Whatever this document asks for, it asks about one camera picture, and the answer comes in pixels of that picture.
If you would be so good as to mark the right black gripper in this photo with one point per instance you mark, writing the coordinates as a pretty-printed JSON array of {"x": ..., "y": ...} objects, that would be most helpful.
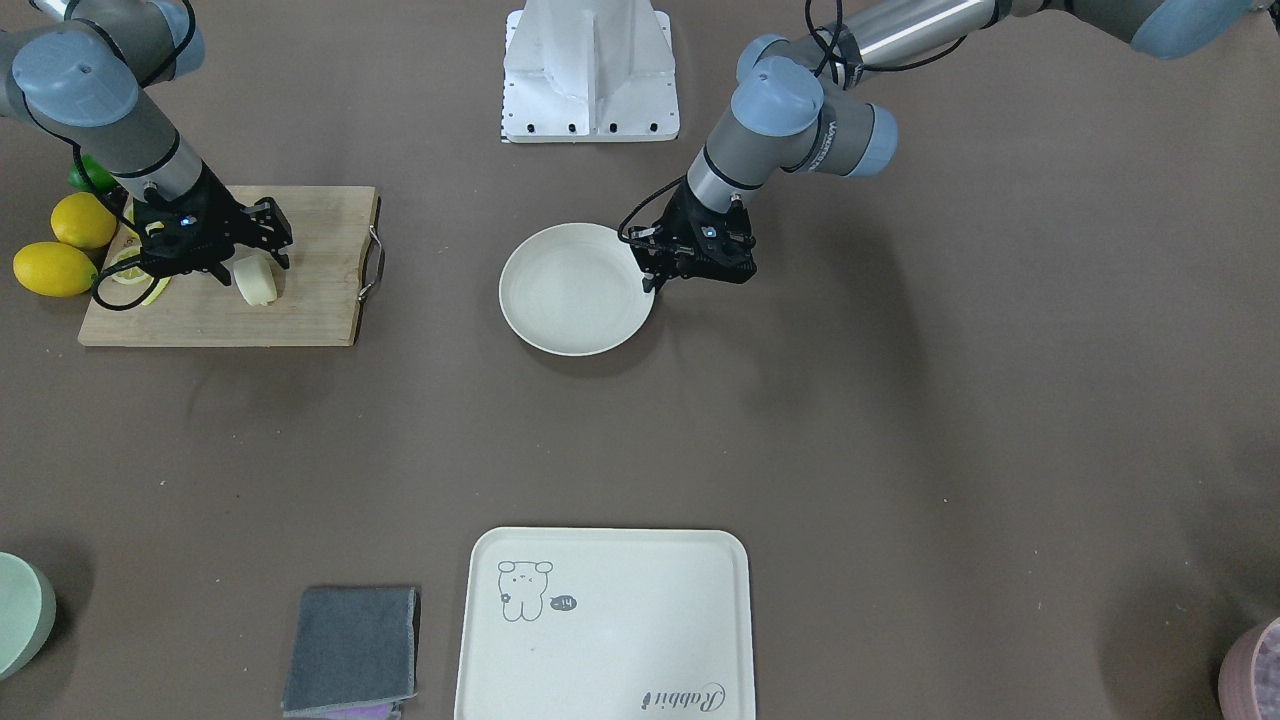
[{"x": 222, "y": 215}]

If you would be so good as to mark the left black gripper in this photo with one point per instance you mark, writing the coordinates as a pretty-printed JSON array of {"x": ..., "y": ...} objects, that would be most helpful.
[{"x": 682, "y": 222}]

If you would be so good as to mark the white steamed bun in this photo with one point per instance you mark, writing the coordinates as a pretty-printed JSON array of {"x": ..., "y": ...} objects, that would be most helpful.
[{"x": 254, "y": 280}]

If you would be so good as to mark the beige round plate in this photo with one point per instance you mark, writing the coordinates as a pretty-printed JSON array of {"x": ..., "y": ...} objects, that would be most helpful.
[{"x": 574, "y": 290}]

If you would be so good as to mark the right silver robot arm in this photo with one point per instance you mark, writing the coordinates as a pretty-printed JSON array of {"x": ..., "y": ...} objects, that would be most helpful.
[{"x": 85, "y": 80}]

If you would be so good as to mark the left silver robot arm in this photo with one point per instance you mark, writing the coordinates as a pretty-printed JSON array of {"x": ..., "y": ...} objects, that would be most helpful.
[{"x": 792, "y": 111}]

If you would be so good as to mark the lemon half near bun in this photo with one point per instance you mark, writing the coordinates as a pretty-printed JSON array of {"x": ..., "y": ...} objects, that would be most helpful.
[{"x": 127, "y": 269}]

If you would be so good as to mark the beige rabbit tray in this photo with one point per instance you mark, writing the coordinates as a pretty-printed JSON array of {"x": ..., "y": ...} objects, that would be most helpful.
[{"x": 602, "y": 623}]

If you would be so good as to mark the wooden cutting board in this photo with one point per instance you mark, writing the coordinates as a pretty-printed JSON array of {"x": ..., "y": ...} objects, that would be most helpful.
[{"x": 318, "y": 296}]

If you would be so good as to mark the yellow plastic knife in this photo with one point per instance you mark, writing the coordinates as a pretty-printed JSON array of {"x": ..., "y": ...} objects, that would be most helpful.
[{"x": 157, "y": 287}]

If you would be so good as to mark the green lime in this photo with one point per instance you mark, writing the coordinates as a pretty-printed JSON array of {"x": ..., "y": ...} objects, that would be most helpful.
[{"x": 88, "y": 176}]

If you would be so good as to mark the whole lemon near lime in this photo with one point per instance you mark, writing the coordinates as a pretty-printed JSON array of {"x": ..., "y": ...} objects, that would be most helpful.
[{"x": 81, "y": 221}]

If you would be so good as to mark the whole lemon far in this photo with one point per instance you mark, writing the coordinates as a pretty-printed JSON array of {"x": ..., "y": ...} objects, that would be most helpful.
[{"x": 53, "y": 269}]

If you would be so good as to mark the grey folded cloth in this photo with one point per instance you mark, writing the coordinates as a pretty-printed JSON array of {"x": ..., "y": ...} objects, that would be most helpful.
[{"x": 354, "y": 653}]

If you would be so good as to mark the mint green bowl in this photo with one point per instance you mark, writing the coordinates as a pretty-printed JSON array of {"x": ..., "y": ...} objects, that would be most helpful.
[{"x": 28, "y": 611}]

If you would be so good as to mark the pink bowl with ice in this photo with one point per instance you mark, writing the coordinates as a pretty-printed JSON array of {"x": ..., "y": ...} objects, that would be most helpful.
[{"x": 1248, "y": 681}]

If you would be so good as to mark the white pedestal column base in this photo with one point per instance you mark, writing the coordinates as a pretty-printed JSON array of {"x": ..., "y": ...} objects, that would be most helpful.
[{"x": 589, "y": 71}]

